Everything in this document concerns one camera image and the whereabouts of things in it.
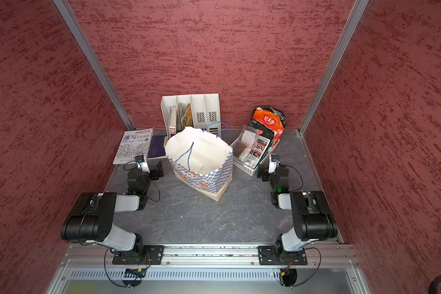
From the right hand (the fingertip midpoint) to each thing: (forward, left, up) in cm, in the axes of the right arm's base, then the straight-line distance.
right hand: (267, 165), depth 95 cm
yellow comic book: (+25, +43, +11) cm, 51 cm away
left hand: (0, +61, +2) cm, 61 cm away
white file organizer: (+37, +37, +7) cm, 53 cm away
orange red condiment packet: (+22, -4, +13) cm, 26 cm away
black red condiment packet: (+6, +5, +2) cm, 8 cm away
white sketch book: (+22, +79, -4) cm, 82 cm away
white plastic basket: (0, +12, -3) cm, 12 cm away
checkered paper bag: (+6, +36, -3) cm, 36 cm away
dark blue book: (+19, +65, -5) cm, 68 cm away
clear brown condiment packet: (+14, +11, +3) cm, 18 cm away
